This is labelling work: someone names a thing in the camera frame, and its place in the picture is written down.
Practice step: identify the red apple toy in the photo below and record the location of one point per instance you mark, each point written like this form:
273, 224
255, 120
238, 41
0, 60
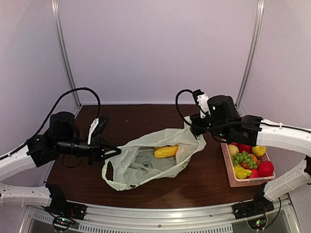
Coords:
244, 148

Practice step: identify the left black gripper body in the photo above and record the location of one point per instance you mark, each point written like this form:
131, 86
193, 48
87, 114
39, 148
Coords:
93, 149

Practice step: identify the light green plastic bag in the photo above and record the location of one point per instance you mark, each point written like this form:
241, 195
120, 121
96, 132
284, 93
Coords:
137, 164

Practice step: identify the yellow banana toy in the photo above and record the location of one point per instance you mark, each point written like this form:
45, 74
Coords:
242, 173

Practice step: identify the pink plastic basket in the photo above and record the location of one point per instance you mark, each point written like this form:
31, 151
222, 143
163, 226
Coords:
254, 179

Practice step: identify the green grapes toy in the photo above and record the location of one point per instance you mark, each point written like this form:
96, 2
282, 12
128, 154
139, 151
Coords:
244, 160

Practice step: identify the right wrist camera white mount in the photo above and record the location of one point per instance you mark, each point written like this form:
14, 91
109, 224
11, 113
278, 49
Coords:
201, 101

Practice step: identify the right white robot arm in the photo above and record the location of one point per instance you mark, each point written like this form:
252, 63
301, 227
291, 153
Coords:
219, 117

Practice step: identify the curved aluminium rail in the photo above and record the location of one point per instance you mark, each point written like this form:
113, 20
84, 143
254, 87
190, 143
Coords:
210, 219

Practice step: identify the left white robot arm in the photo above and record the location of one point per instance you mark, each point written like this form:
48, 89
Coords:
61, 138

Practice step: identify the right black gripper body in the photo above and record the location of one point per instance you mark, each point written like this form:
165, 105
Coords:
198, 130

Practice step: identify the yellow mango toy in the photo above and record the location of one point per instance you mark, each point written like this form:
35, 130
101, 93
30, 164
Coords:
166, 151

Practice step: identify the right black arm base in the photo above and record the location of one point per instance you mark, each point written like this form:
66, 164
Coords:
254, 210

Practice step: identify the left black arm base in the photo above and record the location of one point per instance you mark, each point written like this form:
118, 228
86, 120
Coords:
64, 212

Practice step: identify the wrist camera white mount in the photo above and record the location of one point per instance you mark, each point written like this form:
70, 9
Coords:
97, 127
201, 101

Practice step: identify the red plush fruit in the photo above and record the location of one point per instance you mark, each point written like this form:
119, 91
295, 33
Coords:
266, 169

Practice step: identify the left aluminium frame post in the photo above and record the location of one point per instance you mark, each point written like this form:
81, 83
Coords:
62, 44

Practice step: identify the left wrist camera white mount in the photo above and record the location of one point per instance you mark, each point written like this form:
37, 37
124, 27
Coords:
97, 127

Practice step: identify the pale yellow fruit toy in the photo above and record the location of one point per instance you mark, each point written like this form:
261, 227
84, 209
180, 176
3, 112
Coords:
233, 150

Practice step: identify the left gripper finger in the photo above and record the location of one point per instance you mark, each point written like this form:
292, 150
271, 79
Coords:
108, 147
110, 154

